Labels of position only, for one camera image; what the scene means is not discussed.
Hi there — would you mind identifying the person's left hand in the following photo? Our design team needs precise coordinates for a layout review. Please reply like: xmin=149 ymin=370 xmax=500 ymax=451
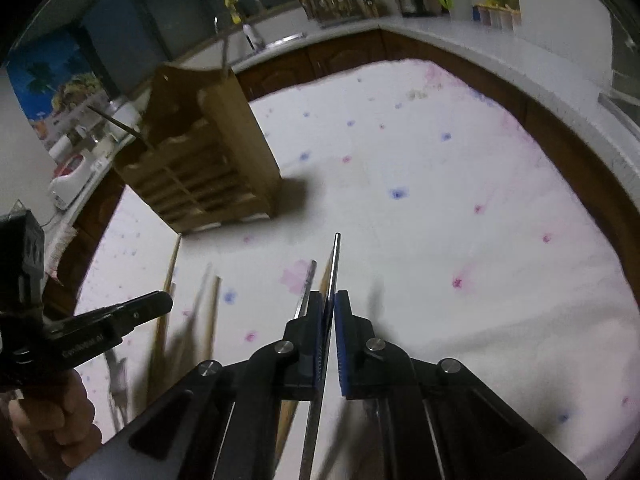
xmin=8 ymin=370 xmax=102 ymax=479

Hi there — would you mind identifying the small metal spoon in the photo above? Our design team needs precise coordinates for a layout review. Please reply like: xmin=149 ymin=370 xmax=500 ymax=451
xmin=104 ymin=349 xmax=129 ymax=432

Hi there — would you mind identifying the white red rice cooker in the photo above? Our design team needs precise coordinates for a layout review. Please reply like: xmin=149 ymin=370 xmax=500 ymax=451
xmin=48 ymin=150 xmax=98 ymax=211

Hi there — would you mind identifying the floral white table cloth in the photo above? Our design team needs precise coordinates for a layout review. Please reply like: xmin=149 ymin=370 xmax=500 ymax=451
xmin=77 ymin=61 xmax=639 ymax=479

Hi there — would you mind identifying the white pot cooker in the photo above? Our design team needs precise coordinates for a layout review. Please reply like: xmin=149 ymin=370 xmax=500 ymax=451
xmin=105 ymin=96 xmax=141 ymax=142

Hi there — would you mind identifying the wooden utensil holder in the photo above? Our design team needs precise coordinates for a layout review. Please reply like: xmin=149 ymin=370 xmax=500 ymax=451
xmin=114 ymin=64 xmax=282 ymax=233

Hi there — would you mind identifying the sink faucet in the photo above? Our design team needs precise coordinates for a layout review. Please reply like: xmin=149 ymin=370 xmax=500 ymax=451
xmin=216 ymin=18 xmax=266 ymax=52

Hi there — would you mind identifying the stainless steel sink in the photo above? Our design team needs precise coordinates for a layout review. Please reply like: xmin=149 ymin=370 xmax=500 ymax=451
xmin=262 ymin=32 xmax=307 ymax=51

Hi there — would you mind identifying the yellow detergent bottle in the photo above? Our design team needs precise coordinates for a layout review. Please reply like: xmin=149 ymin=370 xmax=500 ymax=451
xmin=224 ymin=0 xmax=243 ymax=25

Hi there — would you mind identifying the spice jar rack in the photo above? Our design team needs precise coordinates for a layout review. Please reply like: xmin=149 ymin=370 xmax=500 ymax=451
xmin=475 ymin=3 xmax=522 ymax=30

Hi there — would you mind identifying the dish drying rack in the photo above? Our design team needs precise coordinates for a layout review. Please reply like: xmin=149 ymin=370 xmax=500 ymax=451
xmin=303 ymin=0 xmax=378 ymax=26

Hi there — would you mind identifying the fruit wall poster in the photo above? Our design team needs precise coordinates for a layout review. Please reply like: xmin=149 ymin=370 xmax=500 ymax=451
xmin=6 ymin=32 xmax=110 ymax=151

